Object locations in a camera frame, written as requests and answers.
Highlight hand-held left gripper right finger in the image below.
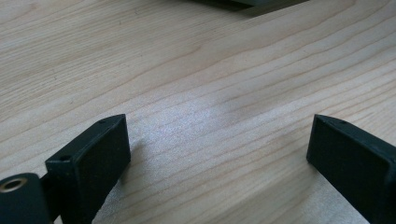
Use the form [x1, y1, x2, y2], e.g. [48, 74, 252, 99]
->
[305, 113, 396, 224]

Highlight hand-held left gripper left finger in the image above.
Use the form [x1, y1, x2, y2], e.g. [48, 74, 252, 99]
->
[45, 113, 132, 224]

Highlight black corner rack with rails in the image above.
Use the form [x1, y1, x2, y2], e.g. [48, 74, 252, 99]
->
[192, 0, 310, 13]

